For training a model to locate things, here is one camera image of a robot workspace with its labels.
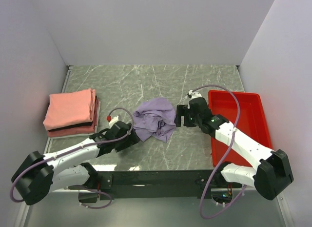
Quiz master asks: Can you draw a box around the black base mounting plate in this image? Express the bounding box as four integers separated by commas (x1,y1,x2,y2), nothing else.
78,170,234,205

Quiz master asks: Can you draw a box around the aluminium rail frame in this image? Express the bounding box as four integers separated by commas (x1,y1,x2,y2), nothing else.
14,65,73,227

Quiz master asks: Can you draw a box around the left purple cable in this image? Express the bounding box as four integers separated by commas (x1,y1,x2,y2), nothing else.
9,107,134,210

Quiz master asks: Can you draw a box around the folded dusty red t-shirt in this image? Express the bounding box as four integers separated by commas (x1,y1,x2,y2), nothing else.
47,99,100,138

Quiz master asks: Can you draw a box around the folded salmon pink t-shirt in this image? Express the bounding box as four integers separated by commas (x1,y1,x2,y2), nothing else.
43,88,96,131

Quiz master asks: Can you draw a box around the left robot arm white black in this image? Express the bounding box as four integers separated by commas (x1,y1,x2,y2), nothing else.
10,121,140,206

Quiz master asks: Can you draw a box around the folded black t-shirt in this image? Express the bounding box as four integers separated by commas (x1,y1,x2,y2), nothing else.
46,97,98,132

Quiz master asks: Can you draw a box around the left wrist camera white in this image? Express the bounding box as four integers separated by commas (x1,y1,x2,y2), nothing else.
107,115,120,128

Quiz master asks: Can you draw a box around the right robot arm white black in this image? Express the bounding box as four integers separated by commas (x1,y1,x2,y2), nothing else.
175,94,293,200

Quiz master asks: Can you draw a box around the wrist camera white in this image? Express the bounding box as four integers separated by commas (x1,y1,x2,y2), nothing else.
187,90,202,100
107,115,120,128

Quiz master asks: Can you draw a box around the purple t-shirt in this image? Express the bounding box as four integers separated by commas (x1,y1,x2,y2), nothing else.
133,98,176,143

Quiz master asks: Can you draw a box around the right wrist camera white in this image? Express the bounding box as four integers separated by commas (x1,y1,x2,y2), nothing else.
187,90,202,100

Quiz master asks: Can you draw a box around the red plastic bin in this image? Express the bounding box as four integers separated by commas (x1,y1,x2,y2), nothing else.
208,90,273,167

